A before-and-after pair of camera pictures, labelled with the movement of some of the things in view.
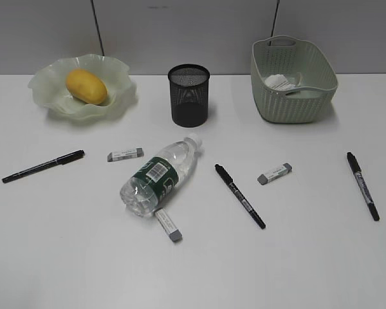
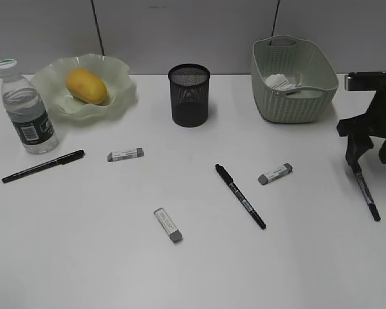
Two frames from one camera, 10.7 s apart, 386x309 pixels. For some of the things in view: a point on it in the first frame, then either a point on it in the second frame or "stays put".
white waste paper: (278, 82) stays put
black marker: (357, 170) stays put
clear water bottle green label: (147, 190) → (26, 109)
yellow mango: (87, 87) stays put
